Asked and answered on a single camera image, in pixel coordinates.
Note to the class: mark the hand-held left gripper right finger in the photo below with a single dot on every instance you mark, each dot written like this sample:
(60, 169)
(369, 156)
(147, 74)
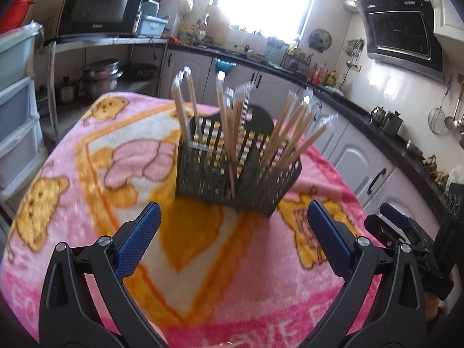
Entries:
(328, 239)

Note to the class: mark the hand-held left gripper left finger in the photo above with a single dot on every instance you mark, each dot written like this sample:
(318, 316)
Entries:
(139, 241)

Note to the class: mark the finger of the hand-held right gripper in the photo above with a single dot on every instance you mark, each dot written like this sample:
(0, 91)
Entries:
(393, 213)
(380, 230)

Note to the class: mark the green perforated utensil basket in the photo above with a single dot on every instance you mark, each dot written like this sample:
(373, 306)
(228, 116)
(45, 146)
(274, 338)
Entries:
(221, 181)

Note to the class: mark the bunch of wooden chopsticks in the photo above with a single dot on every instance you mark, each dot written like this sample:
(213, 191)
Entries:
(235, 123)

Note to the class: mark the hanging small kitchen utensils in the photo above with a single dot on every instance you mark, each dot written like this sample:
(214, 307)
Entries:
(354, 52)

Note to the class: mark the pink printed blanket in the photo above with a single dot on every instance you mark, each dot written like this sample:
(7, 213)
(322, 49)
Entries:
(108, 195)

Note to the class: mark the pile of ginger roots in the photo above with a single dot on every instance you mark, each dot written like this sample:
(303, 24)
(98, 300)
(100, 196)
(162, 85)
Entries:
(435, 170)

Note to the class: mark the white base cabinets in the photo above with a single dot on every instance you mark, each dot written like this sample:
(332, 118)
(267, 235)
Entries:
(362, 159)

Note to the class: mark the steel bowl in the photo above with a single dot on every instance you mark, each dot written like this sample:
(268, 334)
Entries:
(415, 148)

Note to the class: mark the tall dark coffee press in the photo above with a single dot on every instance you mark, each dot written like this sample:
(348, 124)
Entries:
(393, 124)

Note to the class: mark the small dark coffee press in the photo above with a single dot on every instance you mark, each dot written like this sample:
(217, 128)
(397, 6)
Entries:
(378, 116)

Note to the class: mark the black kitchen countertop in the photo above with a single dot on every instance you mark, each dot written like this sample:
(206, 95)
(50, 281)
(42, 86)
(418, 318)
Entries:
(359, 110)

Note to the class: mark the row of hanging metal ladles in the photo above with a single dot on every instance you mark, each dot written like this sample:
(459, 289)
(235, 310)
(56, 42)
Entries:
(456, 116)

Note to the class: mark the cluster of condiment bottles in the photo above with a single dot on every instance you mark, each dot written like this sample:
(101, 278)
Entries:
(326, 77)

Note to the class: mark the small steel pot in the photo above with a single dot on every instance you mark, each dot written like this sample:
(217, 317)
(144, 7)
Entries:
(66, 92)

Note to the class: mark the stacked steel pots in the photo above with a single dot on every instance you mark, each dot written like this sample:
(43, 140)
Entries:
(100, 78)

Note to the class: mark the pale blue plastic drawer unit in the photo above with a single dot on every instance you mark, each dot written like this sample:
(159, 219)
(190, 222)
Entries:
(18, 116)

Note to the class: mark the black range hood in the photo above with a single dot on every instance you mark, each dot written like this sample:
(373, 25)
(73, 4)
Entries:
(402, 32)

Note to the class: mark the blue hanging bin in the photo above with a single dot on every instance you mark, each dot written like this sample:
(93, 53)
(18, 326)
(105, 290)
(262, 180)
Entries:
(224, 66)

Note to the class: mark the pale blue knife rack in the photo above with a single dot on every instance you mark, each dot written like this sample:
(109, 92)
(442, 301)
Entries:
(276, 50)

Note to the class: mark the steel shelf table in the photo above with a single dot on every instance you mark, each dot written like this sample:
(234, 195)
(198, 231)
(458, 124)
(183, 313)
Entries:
(108, 40)

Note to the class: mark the white upper cabinet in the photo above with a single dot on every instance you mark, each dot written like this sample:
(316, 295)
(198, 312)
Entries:
(449, 7)

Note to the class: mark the blue-grey dish box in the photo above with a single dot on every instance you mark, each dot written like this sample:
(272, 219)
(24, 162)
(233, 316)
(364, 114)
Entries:
(152, 26)

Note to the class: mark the grey small appliance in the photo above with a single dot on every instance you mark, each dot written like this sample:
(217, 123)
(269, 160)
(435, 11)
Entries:
(151, 8)

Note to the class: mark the black microwave oven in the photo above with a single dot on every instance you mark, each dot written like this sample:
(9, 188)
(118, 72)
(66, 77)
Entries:
(98, 7)

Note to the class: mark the white round hanging lid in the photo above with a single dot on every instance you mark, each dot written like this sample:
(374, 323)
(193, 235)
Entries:
(186, 4)

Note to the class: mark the kitchen window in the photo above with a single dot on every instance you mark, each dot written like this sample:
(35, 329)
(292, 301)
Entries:
(264, 0)

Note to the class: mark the red plastic basin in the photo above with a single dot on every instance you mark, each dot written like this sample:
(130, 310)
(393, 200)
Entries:
(12, 14)

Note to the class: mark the small wall fan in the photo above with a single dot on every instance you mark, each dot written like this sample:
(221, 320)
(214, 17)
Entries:
(319, 40)

